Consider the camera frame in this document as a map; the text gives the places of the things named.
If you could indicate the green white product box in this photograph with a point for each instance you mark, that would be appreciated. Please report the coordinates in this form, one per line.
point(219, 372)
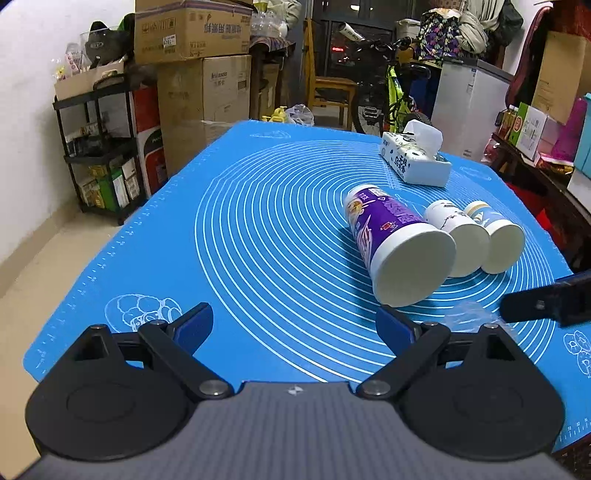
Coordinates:
point(534, 132)

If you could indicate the white chest freezer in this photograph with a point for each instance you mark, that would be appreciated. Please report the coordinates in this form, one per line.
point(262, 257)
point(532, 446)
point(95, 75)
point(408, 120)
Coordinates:
point(470, 95)

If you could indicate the upper cardboard box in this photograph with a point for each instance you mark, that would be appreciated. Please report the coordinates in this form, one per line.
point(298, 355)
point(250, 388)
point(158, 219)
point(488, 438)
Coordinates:
point(171, 31)

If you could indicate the lower cardboard box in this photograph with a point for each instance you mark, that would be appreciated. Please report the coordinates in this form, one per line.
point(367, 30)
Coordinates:
point(198, 101)

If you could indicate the clear plastic cup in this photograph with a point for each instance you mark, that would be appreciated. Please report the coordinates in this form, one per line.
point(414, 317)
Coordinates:
point(468, 317)

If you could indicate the blue silicone baking mat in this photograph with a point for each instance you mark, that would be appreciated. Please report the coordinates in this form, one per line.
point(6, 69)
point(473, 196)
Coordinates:
point(254, 226)

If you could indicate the blue yellow paper cup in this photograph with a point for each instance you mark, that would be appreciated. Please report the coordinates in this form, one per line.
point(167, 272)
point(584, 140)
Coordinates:
point(507, 239)

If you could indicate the purple paper cup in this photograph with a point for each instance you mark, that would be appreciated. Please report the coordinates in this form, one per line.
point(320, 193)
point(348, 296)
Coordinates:
point(408, 259)

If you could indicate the black shelf rack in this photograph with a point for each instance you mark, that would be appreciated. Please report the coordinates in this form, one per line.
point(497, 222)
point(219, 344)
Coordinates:
point(107, 148)

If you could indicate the floral bag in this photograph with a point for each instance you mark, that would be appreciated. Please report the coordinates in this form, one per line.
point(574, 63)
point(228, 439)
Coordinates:
point(439, 35)

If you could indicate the white tissue pack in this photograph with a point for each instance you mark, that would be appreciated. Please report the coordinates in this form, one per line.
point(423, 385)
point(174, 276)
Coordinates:
point(414, 155)

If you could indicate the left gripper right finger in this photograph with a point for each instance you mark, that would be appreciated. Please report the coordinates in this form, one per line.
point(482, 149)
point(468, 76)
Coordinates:
point(476, 396)

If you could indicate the wooden chair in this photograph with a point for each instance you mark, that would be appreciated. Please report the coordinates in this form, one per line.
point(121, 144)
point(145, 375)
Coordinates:
point(314, 84)

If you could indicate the tall cardboard box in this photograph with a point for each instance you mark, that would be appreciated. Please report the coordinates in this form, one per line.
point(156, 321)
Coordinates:
point(559, 76)

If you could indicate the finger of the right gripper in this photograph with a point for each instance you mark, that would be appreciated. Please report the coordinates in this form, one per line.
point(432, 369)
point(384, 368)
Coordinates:
point(567, 301)

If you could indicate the dark wooden side table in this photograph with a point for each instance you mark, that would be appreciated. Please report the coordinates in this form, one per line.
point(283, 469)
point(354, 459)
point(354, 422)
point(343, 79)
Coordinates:
point(546, 197)

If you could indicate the white patterned paper cup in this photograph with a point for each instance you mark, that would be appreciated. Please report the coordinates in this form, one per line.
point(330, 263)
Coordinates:
point(472, 240)

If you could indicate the black bicycle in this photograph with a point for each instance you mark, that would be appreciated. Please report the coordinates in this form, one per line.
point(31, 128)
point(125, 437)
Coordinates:
point(383, 101)

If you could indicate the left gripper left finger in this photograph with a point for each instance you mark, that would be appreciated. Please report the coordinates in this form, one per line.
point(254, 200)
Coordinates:
point(112, 396)

